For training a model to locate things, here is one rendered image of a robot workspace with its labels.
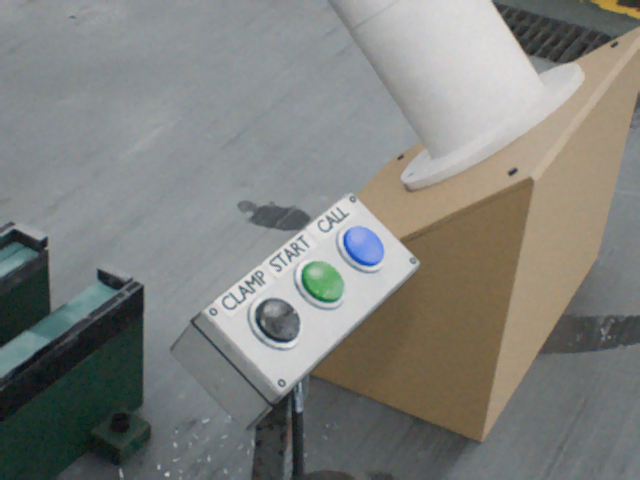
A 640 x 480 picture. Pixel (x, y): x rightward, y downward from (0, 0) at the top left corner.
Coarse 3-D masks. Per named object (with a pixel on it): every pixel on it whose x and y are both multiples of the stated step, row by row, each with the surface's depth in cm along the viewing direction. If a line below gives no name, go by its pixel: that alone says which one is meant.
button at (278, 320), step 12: (264, 300) 78; (276, 300) 79; (264, 312) 78; (276, 312) 78; (288, 312) 78; (264, 324) 77; (276, 324) 77; (288, 324) 78; (300, 324) 79; (276, 336) 77; (288, 336) 78
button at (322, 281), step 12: (312, 264) 82; (324, 264) 82; (300, 276) 81; (312, 276) 81; (324, 276) 82; (336, 276) 82; (312, 288) 81; (324, 288) 81; (336, 288) 82; (324, 300) 81; (336, 300) 81
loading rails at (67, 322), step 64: (0, 256) 107; (0, 320) 106; (64, 320) 100; (128, 320) 103; (0, 384) 92; (64, 384) 99; (128, 384) 107; (0, 448) 95; (64, 448) 102; (128, 448) 104
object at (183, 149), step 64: (0, 0) 174; (64, 0) 175; (128, 0) 177; (192, 0) 178; (256, 0) 180; (320, 0) 182; (0, 64) 159; (64, 64) 160; (128, 64) 162; (192, 64) 163; (256, 64) 164; (320, 64) 166; (0, 128) 146; (64, 128) 148; (128, 128) 149; (192, 128) 150; (256, 128) 151; (320, 128) 152; (384, 128) 153; (0, 192) 136; (64, 192) 137; (128, 192) 138; (192, 192) 139; (256, 192) 140; (320, 192) 141; (64, 256) 127; (128, 256) 128; (192, 256) 129; (256, 256) 130; (576, 320) 125; (192, 384) 113; (320, 384) 115; (576, 384) 117; (192, 448) 107; (320, 448) 108; (384, 448) 109; (448, 448) 109; (512, 448) 110; (576, 448) 110
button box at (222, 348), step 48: (288, 240) 83; (336, 240) 85; (384, 240) 87; (240, 288) 79; (288, 288) 81; (384, 288) 85; (192, 336) 78; (240, 336) 77; (336, 336) 80; (240, 384) 77; (288, 384) 76
